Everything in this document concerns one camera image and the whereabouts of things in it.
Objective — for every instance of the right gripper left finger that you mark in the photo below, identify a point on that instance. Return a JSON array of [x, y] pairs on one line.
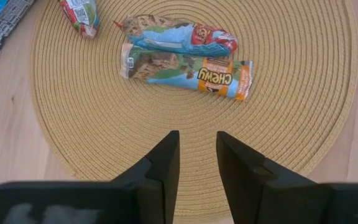
[[163, 186]]

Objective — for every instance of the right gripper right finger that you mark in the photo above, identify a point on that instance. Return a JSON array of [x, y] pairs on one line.
[[247, 193]]

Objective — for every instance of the orange Chewy granola bar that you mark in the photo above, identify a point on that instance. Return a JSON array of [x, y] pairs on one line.
[[179, 71]]

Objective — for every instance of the red Chewy granola bar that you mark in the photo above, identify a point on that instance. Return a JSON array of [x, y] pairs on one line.
[[182, 39]]

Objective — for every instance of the red green granola bar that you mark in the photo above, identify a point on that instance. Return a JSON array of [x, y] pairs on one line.
[[79, 15]]

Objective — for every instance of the bright blue granola bar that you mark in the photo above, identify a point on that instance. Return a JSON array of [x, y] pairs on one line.
[[11, 21]]

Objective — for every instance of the round woven tan placemat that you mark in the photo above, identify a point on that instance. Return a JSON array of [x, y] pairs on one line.
[[104, 109]]

